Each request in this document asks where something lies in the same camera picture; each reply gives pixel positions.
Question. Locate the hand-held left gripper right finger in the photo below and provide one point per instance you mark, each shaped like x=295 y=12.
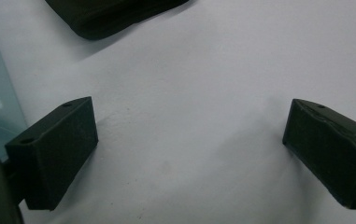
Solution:
x=331 y=152

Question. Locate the black glove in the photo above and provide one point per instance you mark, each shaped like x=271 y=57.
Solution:
x=110 y=15

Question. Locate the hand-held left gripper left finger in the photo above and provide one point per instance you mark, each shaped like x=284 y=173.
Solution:
x=57 y=149

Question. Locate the white table mat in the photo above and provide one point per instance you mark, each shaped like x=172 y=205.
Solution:
x=182 y=93

